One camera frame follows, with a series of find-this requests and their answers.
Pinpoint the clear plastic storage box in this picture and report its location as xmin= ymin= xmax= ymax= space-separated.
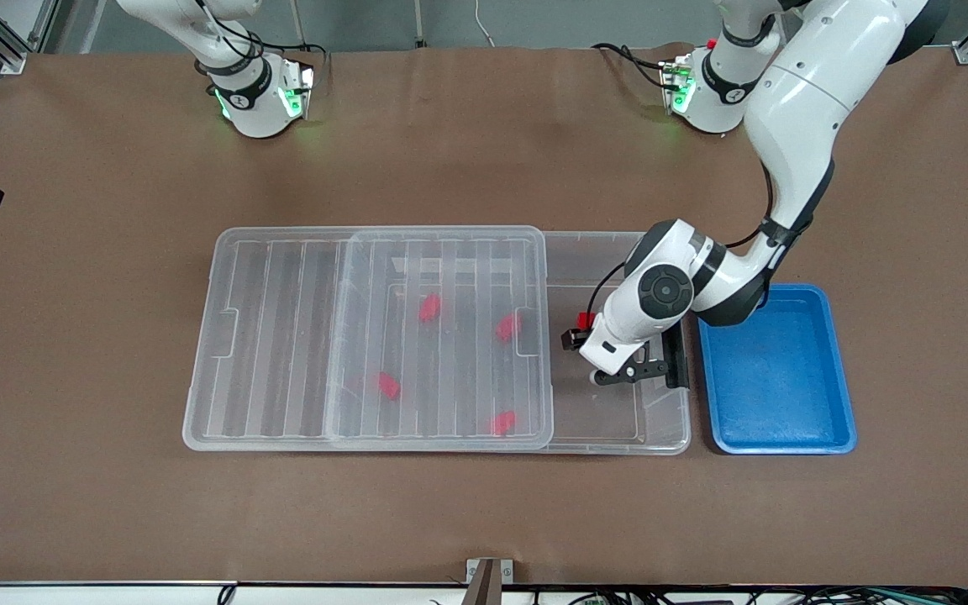
xmin=326 ymin=229 xmax=692 ymax=456

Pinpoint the clear plastic box lid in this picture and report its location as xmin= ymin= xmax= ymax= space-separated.
xmin=183 ymin=225 xmax=555 ymax=452

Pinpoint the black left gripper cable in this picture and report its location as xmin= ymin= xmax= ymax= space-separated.
xmin=587 ymin=259 xmax=629 ymax=317

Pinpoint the black arm base cable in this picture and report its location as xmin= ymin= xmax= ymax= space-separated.
xmin=592 ymin=42 xmax=671 ymax=87
xmin=266 ymin=42 xmax=329 ymax=61

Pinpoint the black box latch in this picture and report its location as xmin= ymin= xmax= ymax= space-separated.
xmin=662 ymin=315 xmax=691 ymax=390

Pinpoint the black right arm base cable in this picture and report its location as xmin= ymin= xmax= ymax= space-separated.
xmin=266 ymin=42 xmax=329 ymax=61

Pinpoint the metal table edge bracket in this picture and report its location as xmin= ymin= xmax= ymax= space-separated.
xmin=466 ymin=557 xmax=515 ymax=605

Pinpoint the blue plastic tray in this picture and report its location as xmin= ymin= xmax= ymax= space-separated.
xmin=697 ymin=283 xmax=858 ymax=455

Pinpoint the black left arm base cable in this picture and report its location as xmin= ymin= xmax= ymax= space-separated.
xmin=592 ymin=42 xmax=671 ymax=87

